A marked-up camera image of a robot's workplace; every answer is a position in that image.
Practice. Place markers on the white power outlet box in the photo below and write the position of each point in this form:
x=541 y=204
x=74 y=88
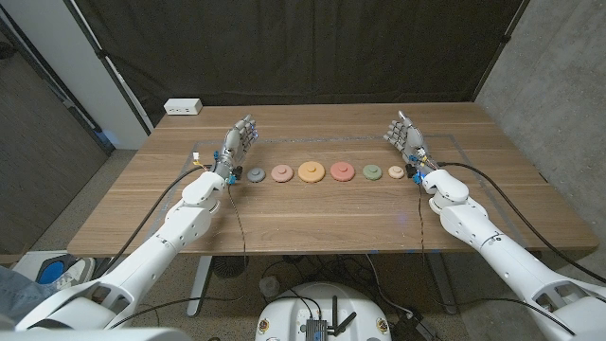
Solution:
x=183 y=106

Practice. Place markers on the black backdrop stand pole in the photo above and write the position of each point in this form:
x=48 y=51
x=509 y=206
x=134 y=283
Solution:
x=502 y=42
x=109 y=71

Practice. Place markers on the blue and grey shoe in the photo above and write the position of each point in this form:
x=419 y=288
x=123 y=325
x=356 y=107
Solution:
x=71 y=272

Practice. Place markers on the grey router with antennas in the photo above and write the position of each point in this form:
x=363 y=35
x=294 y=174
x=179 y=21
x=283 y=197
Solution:
x=316 y=328

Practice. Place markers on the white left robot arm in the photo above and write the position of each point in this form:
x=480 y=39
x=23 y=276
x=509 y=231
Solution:
x=180 y=227

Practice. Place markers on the grey table leg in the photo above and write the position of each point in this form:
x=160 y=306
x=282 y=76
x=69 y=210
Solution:
x=442 y=289

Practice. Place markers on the blue left wrist clip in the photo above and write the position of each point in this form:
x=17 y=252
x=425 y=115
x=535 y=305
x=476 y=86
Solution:
x=232 y=179

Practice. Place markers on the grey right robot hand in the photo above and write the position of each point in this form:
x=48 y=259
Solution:
x=411 y=139

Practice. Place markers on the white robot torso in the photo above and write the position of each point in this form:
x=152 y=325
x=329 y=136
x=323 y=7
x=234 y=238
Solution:
x=94 y=335

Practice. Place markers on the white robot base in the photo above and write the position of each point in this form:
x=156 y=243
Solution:
x=284 y=312

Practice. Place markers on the white table leg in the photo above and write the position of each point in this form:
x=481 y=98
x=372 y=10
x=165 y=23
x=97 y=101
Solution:
x=199 y=289

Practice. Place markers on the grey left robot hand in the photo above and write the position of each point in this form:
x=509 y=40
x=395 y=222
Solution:
x=233 y=142

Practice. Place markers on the person's blue jeans leg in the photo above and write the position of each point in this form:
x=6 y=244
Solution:
x=19 y=293

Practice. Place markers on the blue right wrist clip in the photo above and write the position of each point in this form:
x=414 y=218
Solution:
x=417 y=178

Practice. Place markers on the black backdrop cloth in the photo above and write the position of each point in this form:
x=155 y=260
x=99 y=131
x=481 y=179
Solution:
x=303 y=47

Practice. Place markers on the blue wrist clip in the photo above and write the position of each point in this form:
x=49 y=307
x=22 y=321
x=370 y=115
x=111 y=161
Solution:
x=232 y=179
x=417 y=178

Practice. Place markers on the grey round floor object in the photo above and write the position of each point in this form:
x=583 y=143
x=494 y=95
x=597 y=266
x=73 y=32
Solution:
x=270 y=286

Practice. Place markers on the black floor power strip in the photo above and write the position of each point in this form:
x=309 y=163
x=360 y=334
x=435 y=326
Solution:
x=407 y=327

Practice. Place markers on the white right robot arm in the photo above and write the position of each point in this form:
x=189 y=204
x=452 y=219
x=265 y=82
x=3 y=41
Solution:
x=473 y=222

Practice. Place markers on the black round floor fan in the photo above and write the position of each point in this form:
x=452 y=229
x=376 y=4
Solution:
x=229 y=265

